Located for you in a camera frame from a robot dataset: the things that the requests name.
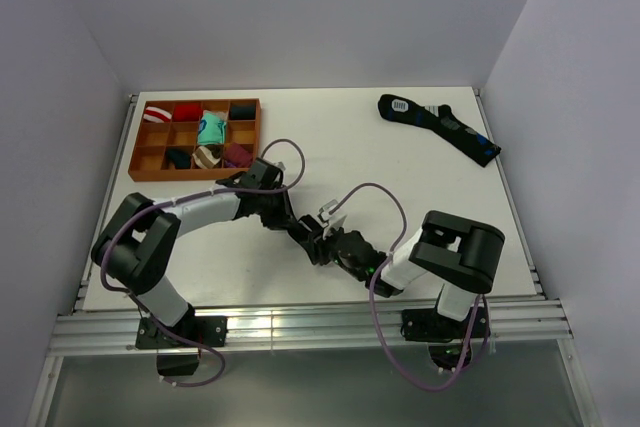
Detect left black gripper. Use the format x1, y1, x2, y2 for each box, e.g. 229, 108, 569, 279
256, 184, 299, 232

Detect black white-striped sock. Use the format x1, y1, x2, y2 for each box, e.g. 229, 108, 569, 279
286, 215, 330, 266

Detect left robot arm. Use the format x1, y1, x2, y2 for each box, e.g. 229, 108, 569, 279
90, 158, 294, 346

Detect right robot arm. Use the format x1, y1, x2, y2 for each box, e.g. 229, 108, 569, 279
321, 210, 505, 337

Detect maroon purple rolled sock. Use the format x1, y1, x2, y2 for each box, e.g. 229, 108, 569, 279
223, 143, 253, 168

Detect beige brown rolled sock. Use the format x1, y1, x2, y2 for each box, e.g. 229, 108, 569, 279
192, 144, 224, 170

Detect dark navy rolled sock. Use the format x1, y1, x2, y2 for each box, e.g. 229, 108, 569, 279
229, 103, 257, 121

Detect dark teal rolled sock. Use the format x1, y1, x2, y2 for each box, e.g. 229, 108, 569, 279
165, 148, 192, 170

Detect orange compartment tray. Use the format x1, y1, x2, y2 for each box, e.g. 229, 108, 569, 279
128, 98, 261, 182

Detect red white striped rolled sock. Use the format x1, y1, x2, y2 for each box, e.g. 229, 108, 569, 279
142, 106, 172, 123

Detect black blue patterned sock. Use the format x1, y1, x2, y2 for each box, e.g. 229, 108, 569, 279
377, 94, 501, 167

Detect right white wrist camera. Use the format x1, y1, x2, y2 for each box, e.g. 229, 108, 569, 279
317, 199, 346, 239

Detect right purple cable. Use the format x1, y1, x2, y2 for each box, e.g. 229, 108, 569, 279
329, 181, 491, 392

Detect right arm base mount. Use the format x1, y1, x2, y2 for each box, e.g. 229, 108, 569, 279
400, 308, 473, 344

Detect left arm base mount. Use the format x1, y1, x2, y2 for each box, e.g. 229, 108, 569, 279
134, 315, 228, 387

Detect aluminium front rail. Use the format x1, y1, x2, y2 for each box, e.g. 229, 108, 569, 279
47, 299, 573, 357

